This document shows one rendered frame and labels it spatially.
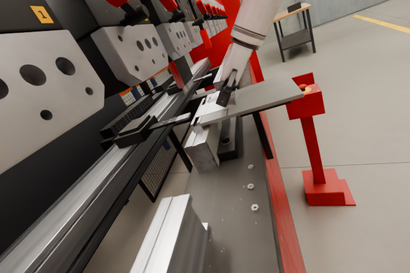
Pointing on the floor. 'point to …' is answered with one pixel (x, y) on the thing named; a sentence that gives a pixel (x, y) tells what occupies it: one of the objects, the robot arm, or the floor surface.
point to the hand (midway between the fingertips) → (223, 95)
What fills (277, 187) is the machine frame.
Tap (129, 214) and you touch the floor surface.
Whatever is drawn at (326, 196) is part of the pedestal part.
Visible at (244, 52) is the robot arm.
